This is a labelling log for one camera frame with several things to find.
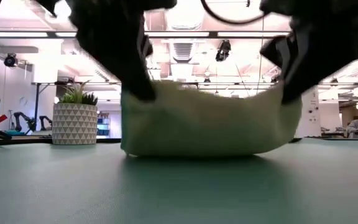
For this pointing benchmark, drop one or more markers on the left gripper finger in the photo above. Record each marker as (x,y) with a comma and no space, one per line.
(146,87)
(129,84)

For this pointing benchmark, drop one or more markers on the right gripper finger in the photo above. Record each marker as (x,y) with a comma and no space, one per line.
(304,87)
(289,87)

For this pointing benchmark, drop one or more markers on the light green microfiber towel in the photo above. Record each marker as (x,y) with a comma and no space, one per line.
(197,124)

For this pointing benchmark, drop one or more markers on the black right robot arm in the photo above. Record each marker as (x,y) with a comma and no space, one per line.
(322,7)

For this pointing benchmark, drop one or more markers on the black background robot arm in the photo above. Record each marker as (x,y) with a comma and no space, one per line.
(45,122)
(23,119)

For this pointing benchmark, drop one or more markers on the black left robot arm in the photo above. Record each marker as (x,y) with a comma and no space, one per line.
(120,3)

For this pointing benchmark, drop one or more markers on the white pillar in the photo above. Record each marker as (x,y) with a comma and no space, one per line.
(309,115)

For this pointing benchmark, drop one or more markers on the potted plant patterned white pot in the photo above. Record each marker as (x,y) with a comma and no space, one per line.
(75,124)

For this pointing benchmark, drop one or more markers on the black ceiling spotlight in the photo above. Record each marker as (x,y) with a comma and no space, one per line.
(223,51)
(10,60)

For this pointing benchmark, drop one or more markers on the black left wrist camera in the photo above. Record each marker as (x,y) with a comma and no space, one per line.
(147,45)

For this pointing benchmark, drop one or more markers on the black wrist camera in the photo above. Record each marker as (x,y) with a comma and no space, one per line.
(275,51)
(147,45)

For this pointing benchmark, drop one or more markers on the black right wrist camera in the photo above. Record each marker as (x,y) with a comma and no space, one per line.
(275,51)

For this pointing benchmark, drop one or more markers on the black table frame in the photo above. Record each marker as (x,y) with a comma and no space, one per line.
(26,140)

